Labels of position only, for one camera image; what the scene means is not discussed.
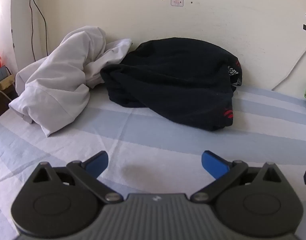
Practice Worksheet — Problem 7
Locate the black wall cable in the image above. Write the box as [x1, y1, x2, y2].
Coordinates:
[26, 0, 49, 63]

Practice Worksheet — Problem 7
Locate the navy patterned knit sweater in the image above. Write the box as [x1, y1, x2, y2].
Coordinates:
[100, 37, 243, 131]

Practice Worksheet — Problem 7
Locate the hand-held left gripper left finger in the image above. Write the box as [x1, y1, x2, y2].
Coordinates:
[32, 151, 123, 204]

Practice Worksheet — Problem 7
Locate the white garment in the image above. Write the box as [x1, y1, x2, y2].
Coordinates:
[9, 25, 133, 137]

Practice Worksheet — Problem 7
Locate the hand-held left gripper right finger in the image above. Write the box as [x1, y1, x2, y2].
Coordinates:
[190, 150, 281, 203]

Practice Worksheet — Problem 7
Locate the striped light blue bed sheet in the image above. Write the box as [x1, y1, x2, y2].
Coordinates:
[0, 84, 306, 240]

